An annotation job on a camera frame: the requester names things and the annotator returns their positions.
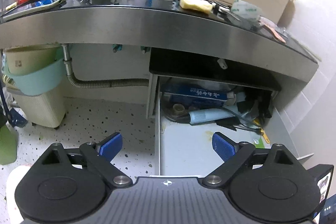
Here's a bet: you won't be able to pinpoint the corrugated metal drain hose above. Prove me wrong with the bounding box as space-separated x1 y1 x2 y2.
61 44 150 89

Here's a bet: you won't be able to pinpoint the clear tape roll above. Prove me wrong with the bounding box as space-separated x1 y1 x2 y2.
230 0 262 22

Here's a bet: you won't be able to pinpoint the smartphone on counter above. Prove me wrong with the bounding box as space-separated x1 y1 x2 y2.
2 0 66 22

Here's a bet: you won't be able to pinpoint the black marker pen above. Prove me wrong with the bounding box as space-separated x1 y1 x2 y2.
249 22 263 32

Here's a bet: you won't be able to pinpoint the black cable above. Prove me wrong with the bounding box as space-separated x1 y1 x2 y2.
223 107 263 135

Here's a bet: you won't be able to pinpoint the pink handled brush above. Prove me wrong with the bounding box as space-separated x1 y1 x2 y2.
259 16 286 43

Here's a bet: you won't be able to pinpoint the clear plastic wrapper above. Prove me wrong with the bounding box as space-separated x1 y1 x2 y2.
275 26 290 38

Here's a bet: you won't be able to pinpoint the teal plastic basin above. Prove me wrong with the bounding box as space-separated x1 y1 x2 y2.
2 59 66 96

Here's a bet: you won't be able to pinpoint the dark blue toothpaste box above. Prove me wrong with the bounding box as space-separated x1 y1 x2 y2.
161 84 236 108

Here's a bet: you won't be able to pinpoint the green white sachet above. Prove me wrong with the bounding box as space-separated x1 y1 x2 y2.
252 135 265 148

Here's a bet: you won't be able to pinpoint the light blue tube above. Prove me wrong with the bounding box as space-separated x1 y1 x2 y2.
189 109 235 124

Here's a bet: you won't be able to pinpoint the yellow sponge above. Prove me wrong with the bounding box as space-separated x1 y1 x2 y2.
179 0 213 14

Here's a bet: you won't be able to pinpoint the yellow plastic tool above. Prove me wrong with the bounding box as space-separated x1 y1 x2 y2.
253 118 270 144

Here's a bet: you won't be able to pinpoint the black drawer with handle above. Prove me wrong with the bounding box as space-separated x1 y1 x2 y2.
146 48 311 176

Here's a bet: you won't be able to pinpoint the black handled scissors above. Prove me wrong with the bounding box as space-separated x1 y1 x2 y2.
212 2 240 21

